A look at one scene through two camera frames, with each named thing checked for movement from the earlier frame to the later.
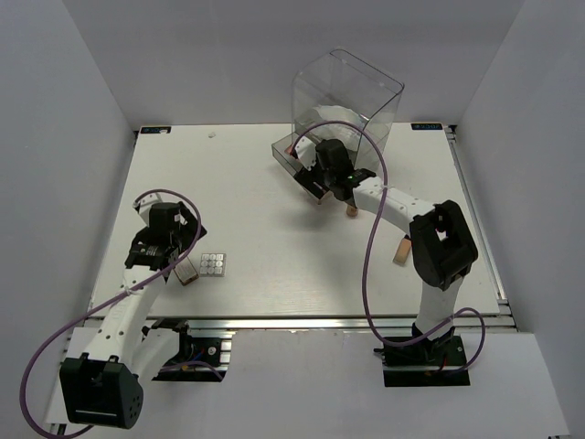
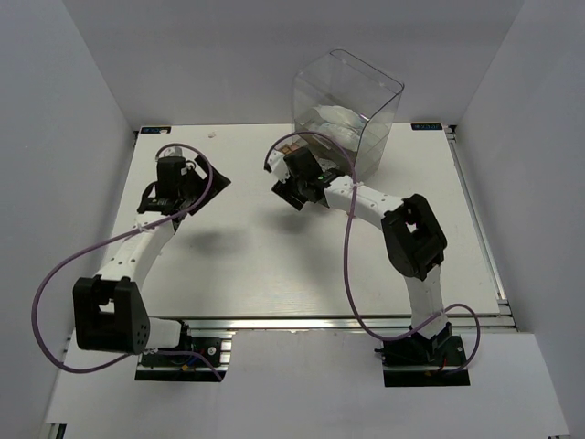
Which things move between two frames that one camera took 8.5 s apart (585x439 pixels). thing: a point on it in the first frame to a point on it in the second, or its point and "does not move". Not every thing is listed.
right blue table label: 427,126 does not move
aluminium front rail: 292,323 does not move
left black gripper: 188,229 to 218,184
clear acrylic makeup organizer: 338,96 does not move
